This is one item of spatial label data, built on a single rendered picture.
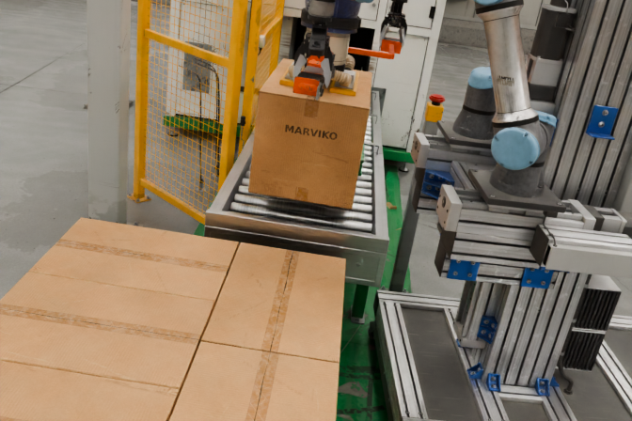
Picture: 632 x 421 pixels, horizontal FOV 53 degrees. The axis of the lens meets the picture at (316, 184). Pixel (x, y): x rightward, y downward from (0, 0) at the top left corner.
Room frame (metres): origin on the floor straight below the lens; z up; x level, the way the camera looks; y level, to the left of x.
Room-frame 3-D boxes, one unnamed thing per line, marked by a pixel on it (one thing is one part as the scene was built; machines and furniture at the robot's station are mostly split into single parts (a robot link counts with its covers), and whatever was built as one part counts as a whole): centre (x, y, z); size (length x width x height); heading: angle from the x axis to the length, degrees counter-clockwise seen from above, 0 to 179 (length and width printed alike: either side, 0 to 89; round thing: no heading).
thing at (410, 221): (2.69, -0.47, 0.50); 0.07 x 0.07 x 1.00; 89
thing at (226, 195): (3.30, 0.35, 0.50); 2.31 x 0.05 x 0.19; 179
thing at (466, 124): (2.21, -0.54, 1.09); 0.15 x 0.15 x 0.10
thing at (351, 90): (2.47, -0.06, 1.11); 0.34 x 0.10 x 0.05; 178
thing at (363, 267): (2.13, 0.05, 0.48); 0.70 x 0.03 x 0.15; 89
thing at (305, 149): (2.47, 0.04, 0.89); 0.60 x 0.40 x 0.40; 178
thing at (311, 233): (2.13, 0.05, 0.58); 0.70 x 0.03 x 0.06; 89
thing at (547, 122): (1.71, -0.57, 1.20); 0.13 x 0.12 x 0.14; 153
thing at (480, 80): (2.22, -0.54, 1.20); 0.13 x 0.12 x 0.14; 133
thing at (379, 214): (3.29, -0.30, 0.50); 2.31 x 0.05 x 0.19; 179
